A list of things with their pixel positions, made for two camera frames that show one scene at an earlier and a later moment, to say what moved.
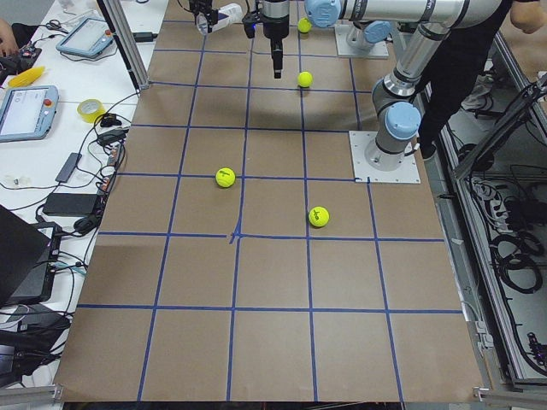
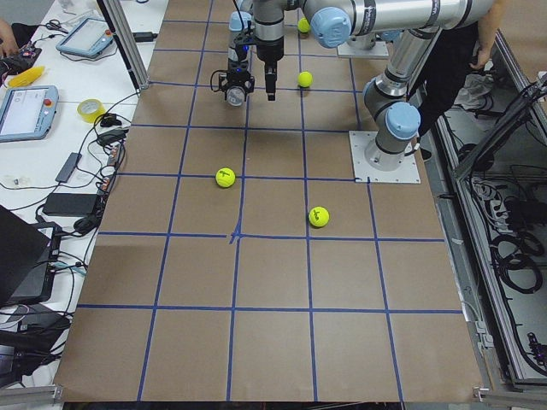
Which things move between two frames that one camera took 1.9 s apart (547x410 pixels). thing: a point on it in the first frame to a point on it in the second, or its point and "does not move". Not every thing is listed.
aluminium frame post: (127, 40) does not move
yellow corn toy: (26, 77) does not move
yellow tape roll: (90, 109) does not move
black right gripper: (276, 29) to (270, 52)
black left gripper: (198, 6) to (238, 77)
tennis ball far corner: (225, 177) does not move
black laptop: (29, 255) does not move
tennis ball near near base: (304, 25) does not move
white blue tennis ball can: (228, 14) to (236, 96)
